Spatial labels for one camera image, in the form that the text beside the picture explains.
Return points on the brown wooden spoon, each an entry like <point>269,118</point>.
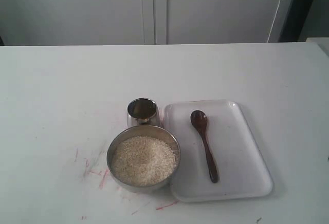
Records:
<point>199,121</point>

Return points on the small steel cup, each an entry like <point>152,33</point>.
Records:
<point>142,111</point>

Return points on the large steel rice bowl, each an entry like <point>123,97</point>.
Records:
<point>150,131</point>

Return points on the white uncooked rice grains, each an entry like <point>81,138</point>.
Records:
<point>143,161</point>

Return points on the white rectangular plastic tray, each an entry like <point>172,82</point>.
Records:
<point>241,167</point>

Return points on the white cabinet doors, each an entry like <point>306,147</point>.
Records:
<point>141,22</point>

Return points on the dark vertical post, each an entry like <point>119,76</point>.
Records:
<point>296,17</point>

